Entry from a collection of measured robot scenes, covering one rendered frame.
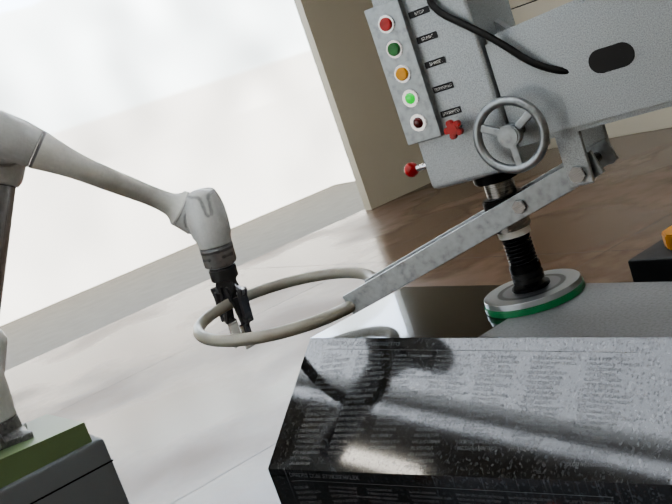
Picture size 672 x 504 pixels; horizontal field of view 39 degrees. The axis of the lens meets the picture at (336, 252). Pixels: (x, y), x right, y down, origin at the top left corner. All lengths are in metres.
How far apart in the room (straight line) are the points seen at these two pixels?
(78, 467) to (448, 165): 1.10
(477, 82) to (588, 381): 0.61
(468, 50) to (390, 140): 8.46
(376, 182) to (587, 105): 8.38
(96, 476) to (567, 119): 1.33
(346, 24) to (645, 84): 8.56
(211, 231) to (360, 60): 7.88
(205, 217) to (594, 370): 1.16
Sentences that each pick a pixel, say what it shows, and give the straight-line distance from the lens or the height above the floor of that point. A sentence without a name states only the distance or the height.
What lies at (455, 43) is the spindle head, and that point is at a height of 1.39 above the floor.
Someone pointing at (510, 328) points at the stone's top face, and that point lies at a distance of 1.94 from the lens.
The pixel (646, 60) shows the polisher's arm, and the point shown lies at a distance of 1.80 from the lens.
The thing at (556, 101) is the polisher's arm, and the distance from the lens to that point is 1.85.
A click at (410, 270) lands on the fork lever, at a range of 2.11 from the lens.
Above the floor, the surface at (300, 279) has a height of 0.93.
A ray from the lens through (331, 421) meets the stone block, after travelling 2.20.
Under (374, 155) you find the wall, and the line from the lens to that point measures 10.18.
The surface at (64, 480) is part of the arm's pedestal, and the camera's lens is 2.32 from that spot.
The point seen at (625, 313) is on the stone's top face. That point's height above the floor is 0.82.
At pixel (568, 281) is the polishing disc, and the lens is 2.05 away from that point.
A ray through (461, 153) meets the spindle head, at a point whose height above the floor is 1.18.
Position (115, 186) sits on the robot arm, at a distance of 2.52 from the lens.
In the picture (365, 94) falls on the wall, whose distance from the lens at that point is 10.23.
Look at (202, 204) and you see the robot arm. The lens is 2.48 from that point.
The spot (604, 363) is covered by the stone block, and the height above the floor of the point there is 0.79.
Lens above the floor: 1.40
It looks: 10 degrees down
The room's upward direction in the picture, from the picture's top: 19 degrees counter-clockwise
